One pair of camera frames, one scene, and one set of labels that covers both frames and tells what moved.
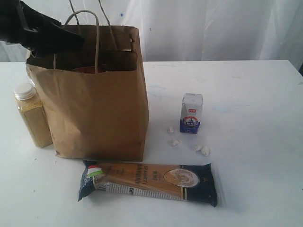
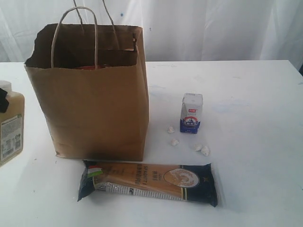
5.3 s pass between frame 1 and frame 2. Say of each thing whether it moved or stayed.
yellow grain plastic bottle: moved
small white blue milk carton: stayed
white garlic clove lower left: stayed
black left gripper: moved
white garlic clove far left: stayed
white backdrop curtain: stayed
